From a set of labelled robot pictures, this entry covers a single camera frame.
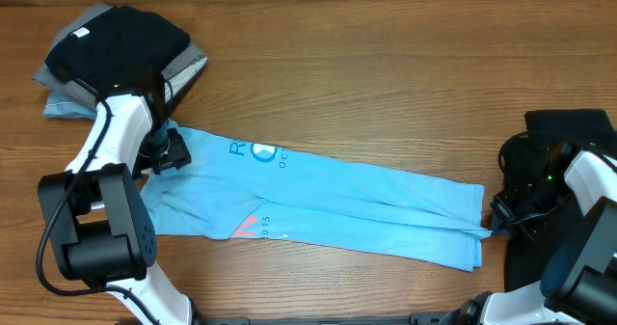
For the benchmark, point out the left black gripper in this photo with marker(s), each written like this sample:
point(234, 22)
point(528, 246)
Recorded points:
point(178, 154)

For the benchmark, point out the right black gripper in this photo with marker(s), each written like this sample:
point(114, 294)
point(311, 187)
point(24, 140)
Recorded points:
point(505, 208)

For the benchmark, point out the light blue printed t-shirt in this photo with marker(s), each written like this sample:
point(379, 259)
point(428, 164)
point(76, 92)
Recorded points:
point(239, 189)

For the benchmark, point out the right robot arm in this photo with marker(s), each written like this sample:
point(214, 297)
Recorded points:
point(578, 285)

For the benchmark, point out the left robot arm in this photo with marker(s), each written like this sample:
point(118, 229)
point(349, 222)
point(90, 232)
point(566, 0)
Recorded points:
point(96, 220)

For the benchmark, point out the folded grey garment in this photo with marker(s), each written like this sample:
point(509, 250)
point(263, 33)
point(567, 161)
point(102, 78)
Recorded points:
point(182, 70)

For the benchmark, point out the folded black garment on stack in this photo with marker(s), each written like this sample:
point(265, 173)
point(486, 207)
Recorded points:
point(118, 47)

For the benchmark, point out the folded blue denim garment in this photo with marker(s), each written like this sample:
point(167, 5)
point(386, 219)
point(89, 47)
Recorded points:
point(61, 106)

